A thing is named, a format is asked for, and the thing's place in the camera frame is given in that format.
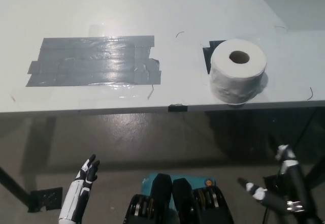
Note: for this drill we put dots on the long clear tape strip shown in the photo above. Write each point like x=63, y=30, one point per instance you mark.
x=76, y=93

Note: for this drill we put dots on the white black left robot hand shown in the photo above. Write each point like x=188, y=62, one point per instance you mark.
x=76, y=196

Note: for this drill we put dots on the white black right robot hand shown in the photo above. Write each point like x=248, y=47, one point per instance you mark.
x=292, y=178

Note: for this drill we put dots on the black teal robot torso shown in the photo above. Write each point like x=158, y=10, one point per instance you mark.
x=182, y=203

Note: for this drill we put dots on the black tape square spot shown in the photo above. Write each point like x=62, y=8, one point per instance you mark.
x=208, y=53

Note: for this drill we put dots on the grey duct tape patch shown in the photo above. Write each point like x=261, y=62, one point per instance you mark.
x=89, y=61

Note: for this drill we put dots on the small black tape piece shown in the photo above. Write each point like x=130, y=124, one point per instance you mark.
x=177, y=108

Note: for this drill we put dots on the white toilet paper roll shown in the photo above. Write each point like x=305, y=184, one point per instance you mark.
x=236, y=81

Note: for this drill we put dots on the black table leg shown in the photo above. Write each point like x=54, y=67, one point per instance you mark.
x=317, y=170
x=15, y=186

